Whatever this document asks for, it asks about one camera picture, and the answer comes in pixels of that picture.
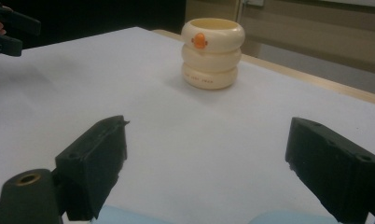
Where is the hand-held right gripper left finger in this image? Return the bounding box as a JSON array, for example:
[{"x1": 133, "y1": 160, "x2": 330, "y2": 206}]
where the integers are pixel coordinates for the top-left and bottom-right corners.
[{"x1": 54, "y1": 115, "x2": 130, "y2": 221}]

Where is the white table mat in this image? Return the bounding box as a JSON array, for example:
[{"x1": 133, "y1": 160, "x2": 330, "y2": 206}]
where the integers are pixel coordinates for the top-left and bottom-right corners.
[{"x1": 0, "y1": 26, "x2": 375, "y2": 224}]

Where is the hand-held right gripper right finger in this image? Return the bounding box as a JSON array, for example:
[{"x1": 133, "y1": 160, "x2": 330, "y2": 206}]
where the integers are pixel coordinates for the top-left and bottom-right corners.
[{"x1": 285, "y1": 117, "x2": 375, "y2": 224}]

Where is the cream ringed cup orange duck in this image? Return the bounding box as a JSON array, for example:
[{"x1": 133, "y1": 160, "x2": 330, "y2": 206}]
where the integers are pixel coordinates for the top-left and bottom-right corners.
[{"x1": 180, "y1": 17, "x2": 246, "y2": 91}]

